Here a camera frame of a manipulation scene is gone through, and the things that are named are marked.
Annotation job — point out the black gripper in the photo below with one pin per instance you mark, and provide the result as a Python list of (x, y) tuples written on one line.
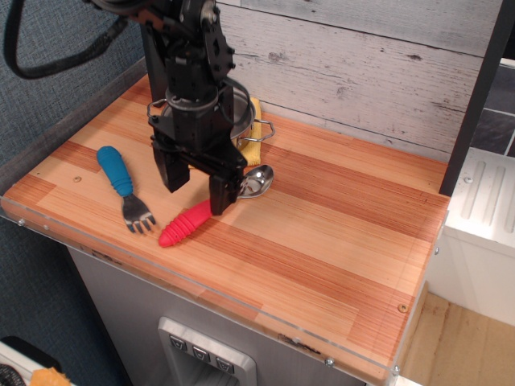
[(223, 162)]

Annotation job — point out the blue handled metal fork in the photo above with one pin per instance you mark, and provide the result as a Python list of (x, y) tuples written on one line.
[(136, 215)]

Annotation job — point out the dark post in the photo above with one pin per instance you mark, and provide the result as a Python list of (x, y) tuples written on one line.
[(495, 50), (155, 72)]

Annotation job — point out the stainless steel pot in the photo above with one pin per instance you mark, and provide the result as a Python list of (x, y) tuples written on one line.
[(201, 124)]

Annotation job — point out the dark right post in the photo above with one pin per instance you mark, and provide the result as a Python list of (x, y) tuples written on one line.
[(495, 50)]

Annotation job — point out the silver dispenser panel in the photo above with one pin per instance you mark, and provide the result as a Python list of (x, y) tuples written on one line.
[(197, 359)]

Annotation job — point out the orange black object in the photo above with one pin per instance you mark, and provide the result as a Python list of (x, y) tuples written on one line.
[(11, 376)]

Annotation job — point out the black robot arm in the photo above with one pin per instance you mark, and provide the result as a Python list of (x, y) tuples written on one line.
[(199, 56)]

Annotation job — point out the red handled metal spoon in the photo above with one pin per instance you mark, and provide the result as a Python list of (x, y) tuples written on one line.
[(256, 182)]

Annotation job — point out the white toy sink unit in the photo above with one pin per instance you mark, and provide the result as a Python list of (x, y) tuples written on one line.
[(473, 264)]

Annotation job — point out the dark left post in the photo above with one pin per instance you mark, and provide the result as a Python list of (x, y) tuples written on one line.
[(155, 72)]

